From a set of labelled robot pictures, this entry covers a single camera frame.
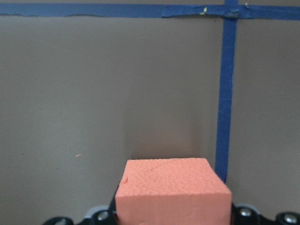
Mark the orange foam block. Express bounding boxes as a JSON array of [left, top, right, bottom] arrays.
[[115, 158, 232, 225]]

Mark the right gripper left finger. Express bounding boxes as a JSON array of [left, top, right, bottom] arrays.
[[44, 200, 117, 225]]

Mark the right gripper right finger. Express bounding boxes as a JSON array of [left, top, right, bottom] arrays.
[[231, 202, 300, 225]]

